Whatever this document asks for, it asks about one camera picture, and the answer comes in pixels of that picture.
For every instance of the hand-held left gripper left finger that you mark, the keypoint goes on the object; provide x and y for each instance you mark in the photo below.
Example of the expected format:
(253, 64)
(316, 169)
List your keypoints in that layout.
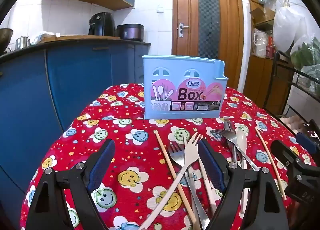
(102, 166)

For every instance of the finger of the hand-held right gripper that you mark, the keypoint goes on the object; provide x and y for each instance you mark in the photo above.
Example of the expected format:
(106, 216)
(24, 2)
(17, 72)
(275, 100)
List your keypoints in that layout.
(306, 138)
(282, 151)

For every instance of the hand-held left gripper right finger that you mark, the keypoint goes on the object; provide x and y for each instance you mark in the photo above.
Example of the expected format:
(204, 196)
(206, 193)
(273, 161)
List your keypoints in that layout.
(210, 167)

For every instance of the wooden chopstick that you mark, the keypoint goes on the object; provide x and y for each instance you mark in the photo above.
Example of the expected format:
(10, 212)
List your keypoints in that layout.
(168, 160)
(270, 161)

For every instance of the cream plastic fork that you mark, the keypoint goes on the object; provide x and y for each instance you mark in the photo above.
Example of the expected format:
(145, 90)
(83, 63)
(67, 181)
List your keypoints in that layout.
(185, 165)

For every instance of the metal fork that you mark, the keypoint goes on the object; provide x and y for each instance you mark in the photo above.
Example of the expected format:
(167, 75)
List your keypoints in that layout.
(220, 135)
(228, 127)
(176, 155)

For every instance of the white plastic spoon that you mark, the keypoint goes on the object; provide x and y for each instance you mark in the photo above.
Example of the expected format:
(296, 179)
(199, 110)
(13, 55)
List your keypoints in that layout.
(241, 141)

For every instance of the light blue utensil box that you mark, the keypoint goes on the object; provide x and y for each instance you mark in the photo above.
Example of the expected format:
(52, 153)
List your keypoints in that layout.
(160, 64)

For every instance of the pile of eggs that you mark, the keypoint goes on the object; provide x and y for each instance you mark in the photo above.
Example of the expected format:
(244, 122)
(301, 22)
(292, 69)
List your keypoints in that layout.
(290, 123)

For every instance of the red floral tablecloth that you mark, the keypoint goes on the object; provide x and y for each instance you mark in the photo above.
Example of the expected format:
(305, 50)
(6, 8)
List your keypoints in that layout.
(130, 150)

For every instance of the wooden shelf unit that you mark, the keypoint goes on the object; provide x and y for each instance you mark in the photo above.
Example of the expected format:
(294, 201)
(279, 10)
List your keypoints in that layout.
(260, 82)

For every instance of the bag of green vegetables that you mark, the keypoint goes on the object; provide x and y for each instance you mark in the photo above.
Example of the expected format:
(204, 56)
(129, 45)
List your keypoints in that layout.
(308, 52)

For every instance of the blue base cabinet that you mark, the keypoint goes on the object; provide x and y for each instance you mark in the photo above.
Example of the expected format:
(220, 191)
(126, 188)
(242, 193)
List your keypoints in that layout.
(75, 77)

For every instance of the red bottles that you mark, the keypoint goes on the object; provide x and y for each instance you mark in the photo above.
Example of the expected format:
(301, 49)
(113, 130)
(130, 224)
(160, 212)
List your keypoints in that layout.
(271, 46)

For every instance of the white kettle in plastic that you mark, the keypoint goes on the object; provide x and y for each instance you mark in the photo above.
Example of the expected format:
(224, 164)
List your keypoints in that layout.
(260, 43)

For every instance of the white plastic bag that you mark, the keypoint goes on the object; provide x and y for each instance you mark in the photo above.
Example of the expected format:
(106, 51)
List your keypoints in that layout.
(285, 29)

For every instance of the cardboard box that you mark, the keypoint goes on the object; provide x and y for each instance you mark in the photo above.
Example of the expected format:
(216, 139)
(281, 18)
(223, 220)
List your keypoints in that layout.
(260, 15)

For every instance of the dark rice cooker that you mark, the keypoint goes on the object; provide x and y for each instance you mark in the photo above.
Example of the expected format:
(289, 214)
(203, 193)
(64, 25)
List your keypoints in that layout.
(130, 32)

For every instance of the black air fryer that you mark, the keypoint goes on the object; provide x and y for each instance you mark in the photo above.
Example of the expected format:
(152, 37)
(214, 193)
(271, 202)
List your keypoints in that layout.
(101, 24)

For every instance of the white cloth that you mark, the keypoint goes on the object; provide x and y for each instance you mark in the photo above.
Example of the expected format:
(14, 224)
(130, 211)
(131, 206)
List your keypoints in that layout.
(41, 36)

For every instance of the wooden door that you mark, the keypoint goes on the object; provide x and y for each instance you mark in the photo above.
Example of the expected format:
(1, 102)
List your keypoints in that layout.
(185, 14)

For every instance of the dark bowl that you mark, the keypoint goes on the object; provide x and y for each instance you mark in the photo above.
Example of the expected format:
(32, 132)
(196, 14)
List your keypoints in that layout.
(5, 38)

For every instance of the white wall socket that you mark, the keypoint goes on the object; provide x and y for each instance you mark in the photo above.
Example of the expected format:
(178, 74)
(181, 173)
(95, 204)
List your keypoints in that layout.
(159, 10)

